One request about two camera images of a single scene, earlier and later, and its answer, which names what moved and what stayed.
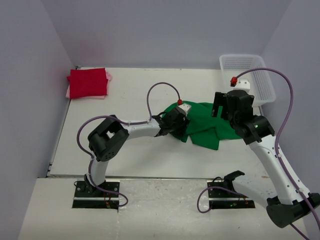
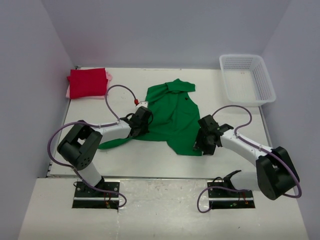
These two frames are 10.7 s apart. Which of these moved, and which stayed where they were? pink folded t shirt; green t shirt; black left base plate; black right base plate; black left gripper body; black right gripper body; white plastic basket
Moved: green t shirt; black right gripper body; black left gripper body
Stayed: pink folded t shirt; white plastic basket; black right base plate; black left base plate
